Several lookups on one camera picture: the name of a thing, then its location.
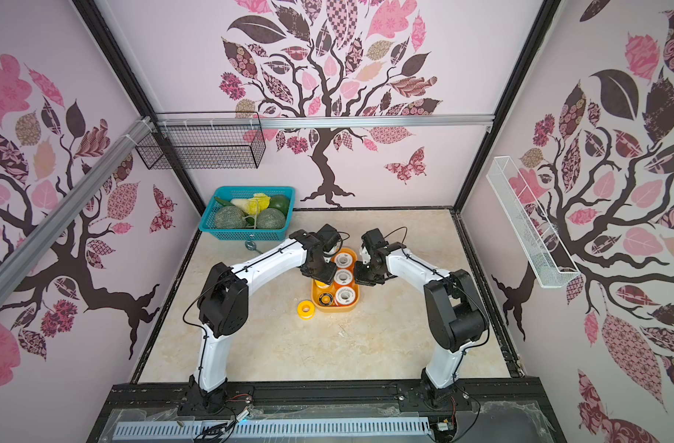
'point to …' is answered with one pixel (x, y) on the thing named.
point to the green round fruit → (280, 202)
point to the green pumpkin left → (230, 217)
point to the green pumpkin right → (270, 219)
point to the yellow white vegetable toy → (254, 205)
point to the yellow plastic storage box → (335, 306)
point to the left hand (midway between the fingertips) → (321, 280)
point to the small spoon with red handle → (251, 245)
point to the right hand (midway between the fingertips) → (356, 283)
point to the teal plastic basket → (209, 228)
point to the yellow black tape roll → (325, 299)
